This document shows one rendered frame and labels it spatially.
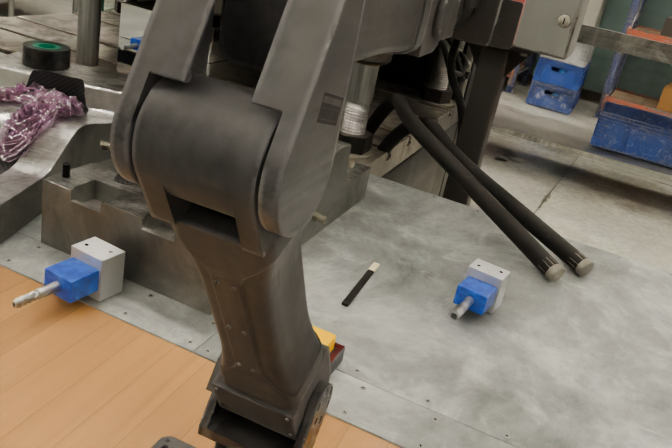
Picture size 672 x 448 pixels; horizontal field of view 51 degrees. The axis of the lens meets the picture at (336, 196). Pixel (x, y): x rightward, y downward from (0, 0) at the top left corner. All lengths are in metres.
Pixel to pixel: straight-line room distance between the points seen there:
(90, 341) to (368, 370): 0.30
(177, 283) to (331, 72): 0.57
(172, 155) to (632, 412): 0.69
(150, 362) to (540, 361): 0.47
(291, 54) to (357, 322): 0.61
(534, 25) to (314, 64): 1.22
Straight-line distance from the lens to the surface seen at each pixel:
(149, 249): 0.87
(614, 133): 4.48
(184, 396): 0.74
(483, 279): 0.98
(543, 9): 1.51
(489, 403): 0.82
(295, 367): 0.49
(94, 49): 1.91
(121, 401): 0.73
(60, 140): 1.10
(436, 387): 0.82
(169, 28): 0.35
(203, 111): 0.33
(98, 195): 0.96
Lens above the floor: 1.26
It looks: 22 degrees down
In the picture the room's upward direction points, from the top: 11 degrees clockwise
